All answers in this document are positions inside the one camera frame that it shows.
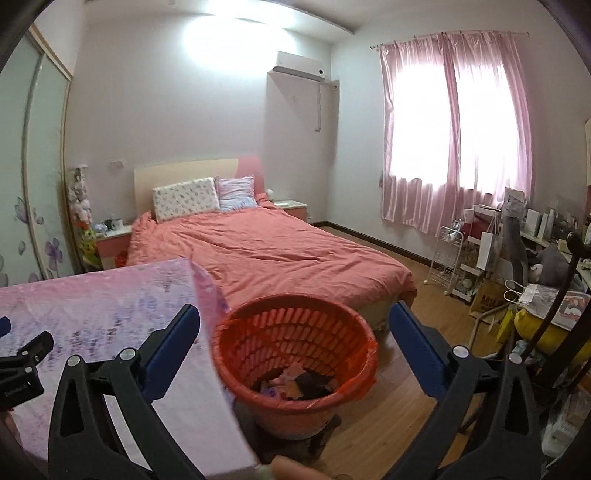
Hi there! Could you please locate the pink nightstand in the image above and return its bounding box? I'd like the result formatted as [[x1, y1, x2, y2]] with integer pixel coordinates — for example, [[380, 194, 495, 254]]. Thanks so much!
[[273, 200, 308, 222], [96, 225, 132, 270]]

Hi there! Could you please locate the pink right nightstand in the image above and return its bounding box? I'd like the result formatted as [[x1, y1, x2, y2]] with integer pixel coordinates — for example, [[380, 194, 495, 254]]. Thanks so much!
[[273, 200, 308, 222]]

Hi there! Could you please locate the white wall air conditioner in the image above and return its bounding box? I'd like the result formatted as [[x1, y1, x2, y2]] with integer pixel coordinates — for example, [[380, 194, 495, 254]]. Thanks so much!
[[273, 51, 325, 83]]

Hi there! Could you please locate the yellow bag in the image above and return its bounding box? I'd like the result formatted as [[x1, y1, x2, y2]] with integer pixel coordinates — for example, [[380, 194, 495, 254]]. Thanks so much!
[[496, 306, 591, 356]]

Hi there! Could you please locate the beige and pink headboard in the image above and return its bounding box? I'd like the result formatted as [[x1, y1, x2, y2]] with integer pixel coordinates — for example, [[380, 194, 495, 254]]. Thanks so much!
[[132, 156, 267, 218]]

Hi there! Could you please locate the trash pile in basket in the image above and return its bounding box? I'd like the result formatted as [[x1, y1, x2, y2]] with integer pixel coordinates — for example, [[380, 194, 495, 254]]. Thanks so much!
[[250, 362, 339, 401]]

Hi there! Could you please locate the sliding wardrobe with flowers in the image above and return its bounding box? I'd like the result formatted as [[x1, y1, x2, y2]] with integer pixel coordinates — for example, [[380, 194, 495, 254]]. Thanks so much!
[[0, 33, 77, 287]]

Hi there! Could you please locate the white wire rack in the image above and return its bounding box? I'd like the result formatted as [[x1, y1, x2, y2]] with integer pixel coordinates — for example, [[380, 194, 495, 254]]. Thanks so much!
[[424, 220, 464, 295]]

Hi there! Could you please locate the wall light switch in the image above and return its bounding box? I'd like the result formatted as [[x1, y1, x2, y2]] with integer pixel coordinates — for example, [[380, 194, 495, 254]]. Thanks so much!
[[110, 159, 125, 169]]

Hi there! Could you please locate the hanging plush toy stack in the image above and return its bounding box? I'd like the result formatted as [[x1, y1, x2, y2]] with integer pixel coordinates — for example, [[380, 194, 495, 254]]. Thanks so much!
[[67, 168, 102, 272]]

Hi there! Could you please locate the pink floral tablecloth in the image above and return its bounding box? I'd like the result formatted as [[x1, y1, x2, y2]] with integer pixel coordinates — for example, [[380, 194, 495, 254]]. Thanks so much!
[[1, 259, 257, 479]]

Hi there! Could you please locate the pink left nightstand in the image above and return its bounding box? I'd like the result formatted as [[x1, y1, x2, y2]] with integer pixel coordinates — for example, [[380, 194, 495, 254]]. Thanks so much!
[[96, 225, 132, 270]]

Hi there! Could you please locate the white floral pillow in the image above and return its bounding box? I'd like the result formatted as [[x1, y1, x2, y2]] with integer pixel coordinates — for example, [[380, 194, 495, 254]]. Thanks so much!
[[152, 177, 221, 223]]

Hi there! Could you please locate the pink window curtain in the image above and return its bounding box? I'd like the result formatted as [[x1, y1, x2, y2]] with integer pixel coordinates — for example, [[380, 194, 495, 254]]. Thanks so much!
[[376, 30, 534, 235]]

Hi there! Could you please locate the orange plastic laundry basket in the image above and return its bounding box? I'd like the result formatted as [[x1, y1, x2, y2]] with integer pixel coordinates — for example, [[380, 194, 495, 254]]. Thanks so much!
[[211, 295, 378, 440]]

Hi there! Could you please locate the coral pink bed duvet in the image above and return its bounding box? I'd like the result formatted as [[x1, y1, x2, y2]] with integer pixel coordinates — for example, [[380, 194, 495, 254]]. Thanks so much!
[[127, 196, 418, 311]]

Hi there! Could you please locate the pink striped pillow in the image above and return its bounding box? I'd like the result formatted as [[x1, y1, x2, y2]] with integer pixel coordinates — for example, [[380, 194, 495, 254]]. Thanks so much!
[[215, 175, 259, 212]]

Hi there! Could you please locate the cluttered desk with items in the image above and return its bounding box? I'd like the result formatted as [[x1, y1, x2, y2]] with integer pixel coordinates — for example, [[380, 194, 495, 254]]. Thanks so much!
[[457, 189, 569, 316]]

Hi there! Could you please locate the person right hand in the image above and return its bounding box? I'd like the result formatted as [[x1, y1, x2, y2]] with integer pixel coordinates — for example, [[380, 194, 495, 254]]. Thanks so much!
[[270, 456, 332, 480]]

